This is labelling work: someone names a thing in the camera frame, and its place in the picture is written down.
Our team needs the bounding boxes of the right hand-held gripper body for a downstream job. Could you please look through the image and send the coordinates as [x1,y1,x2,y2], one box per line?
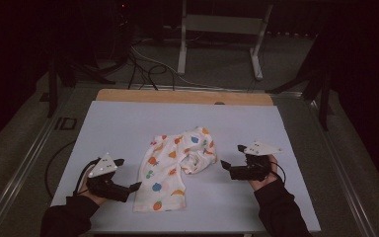
[229,140,284,183]

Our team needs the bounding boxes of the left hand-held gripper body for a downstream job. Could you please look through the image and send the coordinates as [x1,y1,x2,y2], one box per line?
[85,152,132,203]

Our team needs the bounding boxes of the white fruit-print pants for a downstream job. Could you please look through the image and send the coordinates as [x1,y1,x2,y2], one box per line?
[132,125,219,212]

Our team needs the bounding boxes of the person's right hand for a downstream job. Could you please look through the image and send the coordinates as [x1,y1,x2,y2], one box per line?
[248,153,279,193]

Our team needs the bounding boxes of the person's left hand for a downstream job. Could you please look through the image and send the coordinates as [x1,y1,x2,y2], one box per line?
[78,171,109,207]

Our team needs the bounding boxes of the black metal stand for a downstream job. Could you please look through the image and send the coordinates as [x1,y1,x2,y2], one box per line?
[265,33,336,131]
[38,45,116,119]

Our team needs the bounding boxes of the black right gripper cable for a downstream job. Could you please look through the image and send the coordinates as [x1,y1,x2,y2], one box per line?
[269,162,287,186]

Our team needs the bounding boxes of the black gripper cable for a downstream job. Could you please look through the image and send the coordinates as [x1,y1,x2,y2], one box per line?
[43,139,77,199]
[269,162,287,186]

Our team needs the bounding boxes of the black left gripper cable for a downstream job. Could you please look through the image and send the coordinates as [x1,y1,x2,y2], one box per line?
[43,139,77,199]

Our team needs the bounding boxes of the aluminium floor rail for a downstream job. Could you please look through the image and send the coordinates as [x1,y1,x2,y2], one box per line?
[0,86,77,237]
[270,92,378,237]

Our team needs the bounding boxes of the black floor cable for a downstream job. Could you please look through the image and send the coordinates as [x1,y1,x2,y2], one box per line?
[127,48,177,92]

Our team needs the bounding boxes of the white floor cable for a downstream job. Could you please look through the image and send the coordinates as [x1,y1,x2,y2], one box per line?
[130,44,221,91]

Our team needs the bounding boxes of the white metal stand frame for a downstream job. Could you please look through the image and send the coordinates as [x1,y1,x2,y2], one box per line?
[176,0,274,82]

